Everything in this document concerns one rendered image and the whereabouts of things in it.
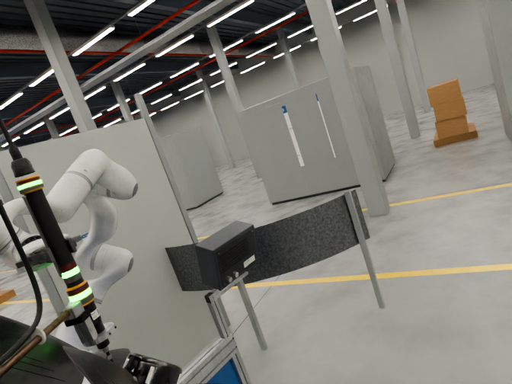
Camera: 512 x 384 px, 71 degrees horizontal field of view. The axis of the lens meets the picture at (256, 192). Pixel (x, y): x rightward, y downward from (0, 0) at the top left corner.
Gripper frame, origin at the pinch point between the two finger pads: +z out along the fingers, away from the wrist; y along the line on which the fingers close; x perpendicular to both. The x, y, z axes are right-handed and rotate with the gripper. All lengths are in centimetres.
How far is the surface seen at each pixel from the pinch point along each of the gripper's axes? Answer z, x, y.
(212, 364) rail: -34, -70, -42
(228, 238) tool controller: -30, -28, -68
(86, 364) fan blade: 31.3, -11.0, 11.6
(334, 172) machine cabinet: -263, -115, -553
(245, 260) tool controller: -32, -42, -74
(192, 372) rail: -34, -66, -33
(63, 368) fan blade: 4.6, -20.2, 9.1
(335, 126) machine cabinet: -237, -34, -558
